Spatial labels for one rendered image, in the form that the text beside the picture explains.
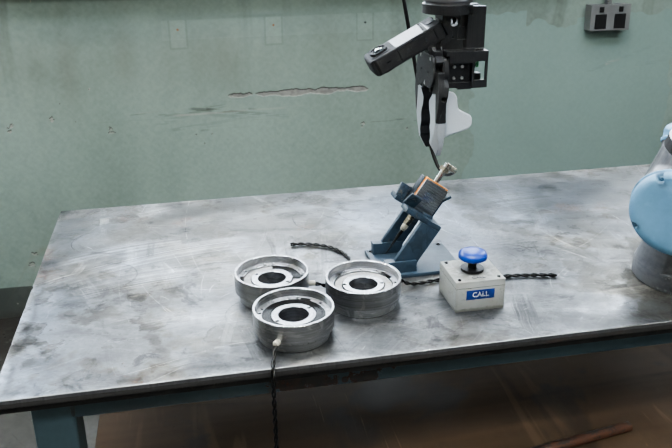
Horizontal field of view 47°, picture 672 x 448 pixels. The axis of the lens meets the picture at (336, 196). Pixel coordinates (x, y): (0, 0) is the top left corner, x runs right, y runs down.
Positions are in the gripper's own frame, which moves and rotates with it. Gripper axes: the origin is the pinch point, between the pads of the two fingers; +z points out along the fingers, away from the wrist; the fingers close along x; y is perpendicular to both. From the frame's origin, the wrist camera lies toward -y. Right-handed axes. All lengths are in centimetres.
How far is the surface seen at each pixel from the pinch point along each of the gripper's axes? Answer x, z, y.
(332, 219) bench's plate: 20.1, 19.2, -9.8
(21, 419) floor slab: 91, 100, -82
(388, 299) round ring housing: -15.5, 16.6, -10.3
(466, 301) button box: -16.8, 17.5, 0.3
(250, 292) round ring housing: -9.6, 16.4, -28.1
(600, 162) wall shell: 145, 58, 122
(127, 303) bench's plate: -2.6, 19.7, -44.6
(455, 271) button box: -13.4, 14.6, -0.1
